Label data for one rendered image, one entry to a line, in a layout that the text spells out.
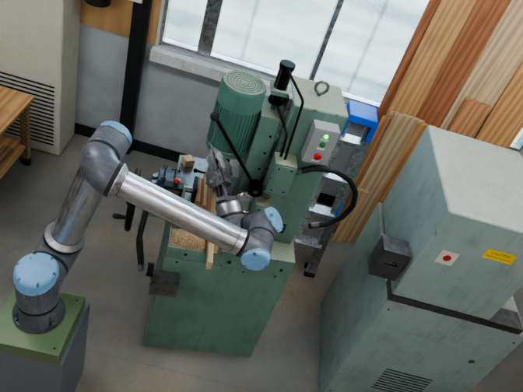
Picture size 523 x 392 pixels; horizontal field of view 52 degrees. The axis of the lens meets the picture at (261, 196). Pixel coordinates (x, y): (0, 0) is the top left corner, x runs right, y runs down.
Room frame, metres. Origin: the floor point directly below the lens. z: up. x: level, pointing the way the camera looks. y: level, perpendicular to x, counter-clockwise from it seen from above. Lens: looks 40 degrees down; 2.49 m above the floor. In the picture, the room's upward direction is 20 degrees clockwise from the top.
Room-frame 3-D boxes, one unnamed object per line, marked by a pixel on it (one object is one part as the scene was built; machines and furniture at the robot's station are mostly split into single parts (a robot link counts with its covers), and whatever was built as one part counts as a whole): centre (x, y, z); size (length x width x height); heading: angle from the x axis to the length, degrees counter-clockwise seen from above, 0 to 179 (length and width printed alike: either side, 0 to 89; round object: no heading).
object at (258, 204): (1.67, -0.01, 1.02); 0.09 x 0.07 x 0.12; 15
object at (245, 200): (1.69, 0.05, 1.02); 0.12 x 0.03 x 0.12; 105
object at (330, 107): (1.85, -0.07, 1.16); 0.22 x 0.22 x 0.72; 15
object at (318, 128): (1.72, -0.14, 1.40); 0.10 x 0.06 x 0.16; 105
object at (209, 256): (1.66, 0.18, 0.92); 0.60 x 0.02 x 0.04; 15
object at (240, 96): (1.77, 0.21, 1.35); 0.18 x 0.18 x 0.31
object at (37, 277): (1.12, 0.66, 0.81); 0.17 x 0.15 x 0.18; 4
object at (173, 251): (1.72, 0.30, 0.87); 0.61 x 0.30 x 0.06; 15
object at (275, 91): (1.81, 0.07, 1.53); 0.08 x 0.08 x 0.17; 15
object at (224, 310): (1.81, 0.09, 0.35); 0.58 x 0.45 x 0.71; 105
